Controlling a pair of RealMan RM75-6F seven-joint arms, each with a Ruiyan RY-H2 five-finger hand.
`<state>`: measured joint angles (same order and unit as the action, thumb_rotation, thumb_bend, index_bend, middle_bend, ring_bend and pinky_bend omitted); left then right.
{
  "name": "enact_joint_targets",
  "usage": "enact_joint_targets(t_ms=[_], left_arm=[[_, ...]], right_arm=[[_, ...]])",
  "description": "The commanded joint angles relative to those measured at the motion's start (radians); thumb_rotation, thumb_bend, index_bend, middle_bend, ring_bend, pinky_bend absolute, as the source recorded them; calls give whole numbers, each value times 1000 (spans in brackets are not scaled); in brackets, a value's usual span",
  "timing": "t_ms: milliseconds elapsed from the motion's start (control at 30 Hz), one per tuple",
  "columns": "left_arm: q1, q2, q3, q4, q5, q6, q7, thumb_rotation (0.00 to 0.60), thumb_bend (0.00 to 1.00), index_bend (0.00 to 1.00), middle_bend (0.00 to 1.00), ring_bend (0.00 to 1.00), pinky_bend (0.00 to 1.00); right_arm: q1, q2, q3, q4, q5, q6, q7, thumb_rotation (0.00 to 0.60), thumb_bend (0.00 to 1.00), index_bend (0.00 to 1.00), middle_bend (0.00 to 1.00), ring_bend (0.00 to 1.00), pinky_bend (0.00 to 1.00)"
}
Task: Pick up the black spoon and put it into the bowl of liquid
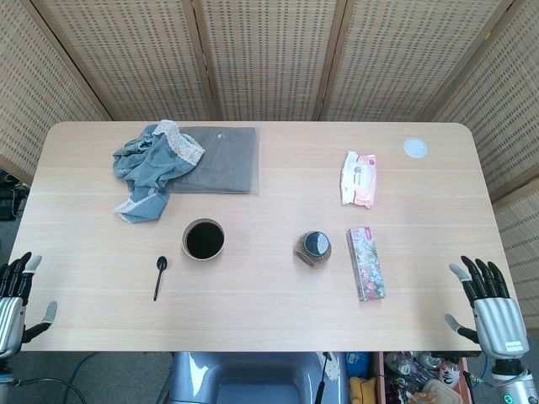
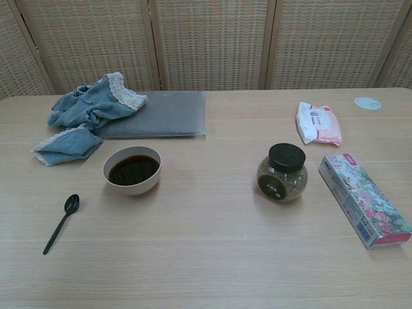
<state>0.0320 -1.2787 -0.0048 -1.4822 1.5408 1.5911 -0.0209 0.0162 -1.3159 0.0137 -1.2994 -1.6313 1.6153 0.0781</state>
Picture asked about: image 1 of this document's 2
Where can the white round table grommet cover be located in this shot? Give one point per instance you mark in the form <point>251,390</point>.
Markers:
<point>416,147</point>

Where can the glass jar with black lid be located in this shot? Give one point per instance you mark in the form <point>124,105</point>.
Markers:
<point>313,248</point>

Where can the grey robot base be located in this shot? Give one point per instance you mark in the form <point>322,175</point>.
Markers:
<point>252,379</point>

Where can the black plastic spoon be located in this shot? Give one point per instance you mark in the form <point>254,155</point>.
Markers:
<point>160,269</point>

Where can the red crate of clutter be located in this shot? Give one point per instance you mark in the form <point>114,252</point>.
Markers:
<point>421,379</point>

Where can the pink white wet wipes pack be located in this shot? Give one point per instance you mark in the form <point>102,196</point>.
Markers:
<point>358,179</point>

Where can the bamboo folding screen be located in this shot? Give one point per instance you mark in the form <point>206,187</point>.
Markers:
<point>269,54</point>

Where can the grey folded cloth in bag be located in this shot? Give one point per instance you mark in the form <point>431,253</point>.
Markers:
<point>227,164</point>

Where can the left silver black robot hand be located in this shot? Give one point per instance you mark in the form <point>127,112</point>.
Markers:
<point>10,311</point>

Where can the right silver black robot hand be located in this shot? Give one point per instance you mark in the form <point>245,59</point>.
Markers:
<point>499,324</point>

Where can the floral tissue box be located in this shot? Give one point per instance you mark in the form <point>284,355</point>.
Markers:
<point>365,263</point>

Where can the white tag on black rod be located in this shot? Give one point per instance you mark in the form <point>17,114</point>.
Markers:
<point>332,372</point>

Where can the clear plastic food container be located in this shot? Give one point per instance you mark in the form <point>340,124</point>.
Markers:
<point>438,391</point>

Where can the yellow bag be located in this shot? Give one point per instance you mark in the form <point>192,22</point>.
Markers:
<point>362,389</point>

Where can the white bowl of dark liquid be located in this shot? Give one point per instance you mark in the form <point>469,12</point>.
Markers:
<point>203,240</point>

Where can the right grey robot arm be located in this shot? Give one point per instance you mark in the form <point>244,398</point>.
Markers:
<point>511,379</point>

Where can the blue cloth with lace trim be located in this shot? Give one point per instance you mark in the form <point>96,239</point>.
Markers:
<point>147,168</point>

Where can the blue plastic container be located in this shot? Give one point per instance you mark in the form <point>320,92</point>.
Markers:
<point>358,364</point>

